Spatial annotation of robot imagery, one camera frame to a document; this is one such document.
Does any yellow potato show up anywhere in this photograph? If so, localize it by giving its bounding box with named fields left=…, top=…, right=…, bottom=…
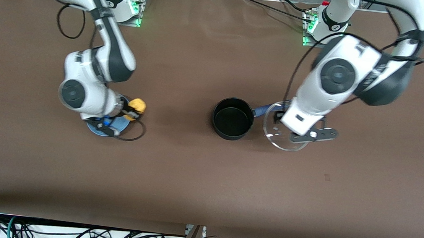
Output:
left=126, top=97, right=147, bottom=122

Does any glass lid with blue knob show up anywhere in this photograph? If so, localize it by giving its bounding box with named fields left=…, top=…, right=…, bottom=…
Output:
left=261, top=99, right=314, bottom=154

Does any blue round plate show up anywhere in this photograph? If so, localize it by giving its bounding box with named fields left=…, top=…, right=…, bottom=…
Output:
left=85, top=92, right=135, bottom=139

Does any brown table cover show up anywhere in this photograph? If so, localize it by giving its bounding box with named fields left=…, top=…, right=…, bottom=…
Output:
left=0, top=0, right=424, bottom=238

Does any black pot with blue handle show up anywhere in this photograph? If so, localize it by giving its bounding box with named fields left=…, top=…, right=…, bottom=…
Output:
left=210, top=96, right=289, bottom=145

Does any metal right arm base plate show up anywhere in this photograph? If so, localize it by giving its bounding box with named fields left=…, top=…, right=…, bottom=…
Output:
left=101, top=0, right=145, bottom=28

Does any long black table cable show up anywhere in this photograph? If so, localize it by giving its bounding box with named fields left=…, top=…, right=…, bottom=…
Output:
left=239, top=0, right=317, bottom=24

